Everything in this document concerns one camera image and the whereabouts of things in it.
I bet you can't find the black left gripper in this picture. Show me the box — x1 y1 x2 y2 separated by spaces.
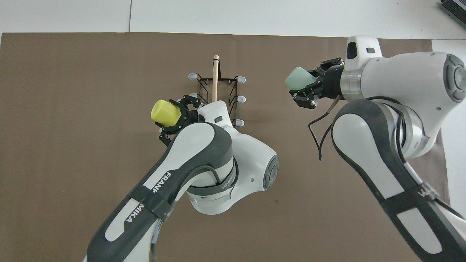
155 95 204 146

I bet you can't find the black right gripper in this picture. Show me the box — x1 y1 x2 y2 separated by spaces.
289 57 345 110

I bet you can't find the yellow plastic cup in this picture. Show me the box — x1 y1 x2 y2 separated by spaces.
151 99 182 127

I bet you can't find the pale green plastic cup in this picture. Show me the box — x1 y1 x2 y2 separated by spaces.
285 66 317 91

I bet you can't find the brown paper table mat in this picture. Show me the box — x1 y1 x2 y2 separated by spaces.
0 32 458 262

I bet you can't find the grey ribbed device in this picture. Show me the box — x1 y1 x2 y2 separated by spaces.
439 0 466 29

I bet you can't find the black wire cup rack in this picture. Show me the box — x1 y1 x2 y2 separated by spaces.
188 55 246 128

